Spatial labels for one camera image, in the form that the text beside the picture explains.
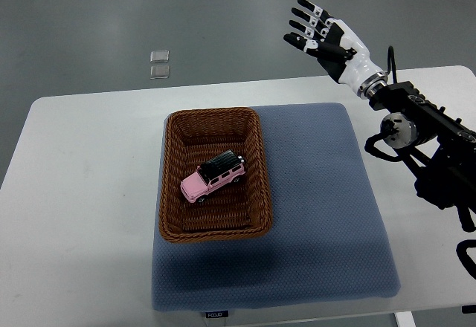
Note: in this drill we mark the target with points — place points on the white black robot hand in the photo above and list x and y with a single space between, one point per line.
340 51

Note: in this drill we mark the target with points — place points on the lower metal floor plate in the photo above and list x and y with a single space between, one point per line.
159 72

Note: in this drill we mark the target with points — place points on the brown wicker basket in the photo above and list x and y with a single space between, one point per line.
236 211

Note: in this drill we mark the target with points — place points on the upper metal floor plate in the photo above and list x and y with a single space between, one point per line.
159 56

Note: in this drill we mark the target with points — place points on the white table leg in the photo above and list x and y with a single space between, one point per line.
405 319

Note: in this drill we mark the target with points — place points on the pink toy car black roof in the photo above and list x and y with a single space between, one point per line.
210 176

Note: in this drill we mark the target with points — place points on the blue grey cushion mat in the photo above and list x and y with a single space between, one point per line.
327 242

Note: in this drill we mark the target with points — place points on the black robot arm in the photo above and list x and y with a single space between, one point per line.
436 148

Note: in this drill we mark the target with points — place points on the metal floor plate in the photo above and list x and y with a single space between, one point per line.
159 72
159 56

